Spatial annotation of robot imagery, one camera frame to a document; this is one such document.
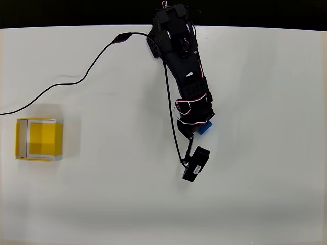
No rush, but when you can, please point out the black camera cable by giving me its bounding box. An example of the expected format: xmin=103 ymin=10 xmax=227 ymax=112
xmin=0 ymin=31 xmax=189 ymax=169

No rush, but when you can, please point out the black webcam on mount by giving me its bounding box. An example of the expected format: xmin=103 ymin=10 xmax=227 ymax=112
xmin=181 ymin=136 xmax=211 ymax=183

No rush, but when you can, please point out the blue cube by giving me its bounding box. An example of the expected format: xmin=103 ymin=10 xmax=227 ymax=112
xmin=198 ymin=120 xmax=214 ymax=136

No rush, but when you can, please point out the yellow open box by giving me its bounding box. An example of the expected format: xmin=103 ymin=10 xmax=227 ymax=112
xmin=15 ymin=118 xmax=64 ymax=162

